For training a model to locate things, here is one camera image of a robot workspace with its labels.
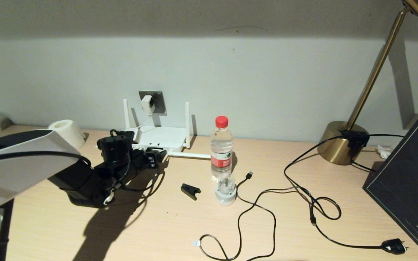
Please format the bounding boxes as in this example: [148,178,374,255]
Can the white power adapter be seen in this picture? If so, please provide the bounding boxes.
[140,95,156,115]

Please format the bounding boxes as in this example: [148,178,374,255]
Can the white router with antennas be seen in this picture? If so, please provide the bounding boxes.
[122,99,211,159]

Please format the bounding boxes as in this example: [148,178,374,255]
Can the small black clip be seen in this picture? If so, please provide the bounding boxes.
[181,183,202,200]

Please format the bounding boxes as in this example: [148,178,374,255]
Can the water bottle with red cap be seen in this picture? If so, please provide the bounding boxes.
[210,116,234,181]

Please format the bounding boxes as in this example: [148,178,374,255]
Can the white toilet paper roll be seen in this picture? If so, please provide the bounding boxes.
[48,120,86,150]

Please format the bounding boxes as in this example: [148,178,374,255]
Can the small glass dome night light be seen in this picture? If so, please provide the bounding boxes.
[215,171,237,206]

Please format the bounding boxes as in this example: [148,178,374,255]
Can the brass desk lamp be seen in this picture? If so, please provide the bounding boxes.
[317,0,418,166]

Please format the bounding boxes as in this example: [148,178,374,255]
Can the small white crumpled item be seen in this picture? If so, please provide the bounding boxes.
[375,145,391,159]

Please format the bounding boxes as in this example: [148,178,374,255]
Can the dark blue box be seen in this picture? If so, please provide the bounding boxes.
[362,113,418,261]

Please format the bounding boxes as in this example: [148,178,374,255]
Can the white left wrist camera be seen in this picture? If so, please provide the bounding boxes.
[124,128,142,145]

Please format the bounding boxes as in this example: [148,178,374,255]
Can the grey wall socket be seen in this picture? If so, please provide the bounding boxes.
[139,91,167,116]

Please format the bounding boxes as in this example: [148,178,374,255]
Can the black USB cable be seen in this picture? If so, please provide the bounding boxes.
[193,171,276,261]

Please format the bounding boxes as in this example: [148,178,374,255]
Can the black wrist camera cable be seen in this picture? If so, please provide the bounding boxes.
[0,129,166,192]

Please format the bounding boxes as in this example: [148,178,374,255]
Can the black inline switch box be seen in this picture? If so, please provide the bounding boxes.
[341,130,370,148]

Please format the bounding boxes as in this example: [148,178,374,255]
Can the black lamp power cord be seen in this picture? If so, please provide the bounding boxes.
[283,134,408,253]

